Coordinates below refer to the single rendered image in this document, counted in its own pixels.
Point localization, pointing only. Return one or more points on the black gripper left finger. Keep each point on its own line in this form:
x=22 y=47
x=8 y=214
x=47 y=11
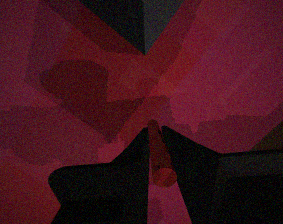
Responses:
x=126 y=176

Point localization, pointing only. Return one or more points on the dark red cylinder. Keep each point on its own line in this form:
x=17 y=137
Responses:
x=163 y=172

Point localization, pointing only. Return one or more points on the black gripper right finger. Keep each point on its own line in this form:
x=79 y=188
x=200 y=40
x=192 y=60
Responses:
x=202 y=172

